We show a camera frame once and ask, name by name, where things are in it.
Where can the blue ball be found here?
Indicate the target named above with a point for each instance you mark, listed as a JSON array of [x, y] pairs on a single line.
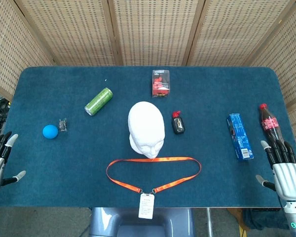
[[50, 131]]

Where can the long blue carton box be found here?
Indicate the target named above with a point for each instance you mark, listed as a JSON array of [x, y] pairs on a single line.
[[239, 137]]

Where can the metal table leg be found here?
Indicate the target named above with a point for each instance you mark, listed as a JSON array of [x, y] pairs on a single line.
[[209, 222]]

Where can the black red handheld device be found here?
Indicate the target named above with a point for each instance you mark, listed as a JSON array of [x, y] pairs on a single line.
[[178, 124]]

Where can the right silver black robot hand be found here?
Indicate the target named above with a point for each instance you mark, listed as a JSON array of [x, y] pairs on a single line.
[[288, 177]]

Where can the white id badge card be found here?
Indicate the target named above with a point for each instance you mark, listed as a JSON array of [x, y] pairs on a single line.
[[145, 206]]

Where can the grey blue robot torso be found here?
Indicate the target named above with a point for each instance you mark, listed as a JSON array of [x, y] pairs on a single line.
[[128, 222]]

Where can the green drink can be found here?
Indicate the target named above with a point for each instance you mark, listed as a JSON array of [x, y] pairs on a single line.
[[98, 101]]

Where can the red and black box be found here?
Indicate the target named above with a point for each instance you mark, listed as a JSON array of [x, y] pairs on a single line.
[[160, 84]]

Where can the woven bamboo folding screen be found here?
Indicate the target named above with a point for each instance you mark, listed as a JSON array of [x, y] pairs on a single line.
[[153, 29]]

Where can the small clear wrapped metal item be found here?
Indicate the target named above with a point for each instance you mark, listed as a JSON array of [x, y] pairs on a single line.
[[62, 124]]

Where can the dark blue carpet table cover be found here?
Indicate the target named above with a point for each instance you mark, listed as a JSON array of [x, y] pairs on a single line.
[[64, 168]]

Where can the white foam mannequin head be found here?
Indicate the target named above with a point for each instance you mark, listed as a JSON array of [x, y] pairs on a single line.
[[145, 123]]

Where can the cola bottle red cap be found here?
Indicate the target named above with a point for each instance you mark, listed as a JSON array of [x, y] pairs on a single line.
[[271, 126]]

